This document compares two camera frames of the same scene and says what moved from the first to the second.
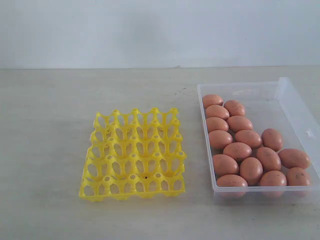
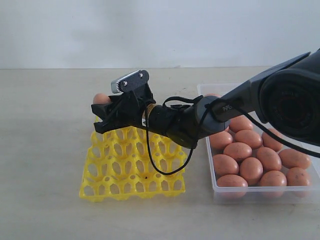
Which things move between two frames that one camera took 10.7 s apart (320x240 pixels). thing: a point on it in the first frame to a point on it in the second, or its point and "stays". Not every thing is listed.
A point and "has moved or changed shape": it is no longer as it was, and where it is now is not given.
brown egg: (218, 139) stays
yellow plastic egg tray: (134, 154) stays
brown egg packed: (238, 123) stays
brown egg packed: (235, 108) has moved or changed shape
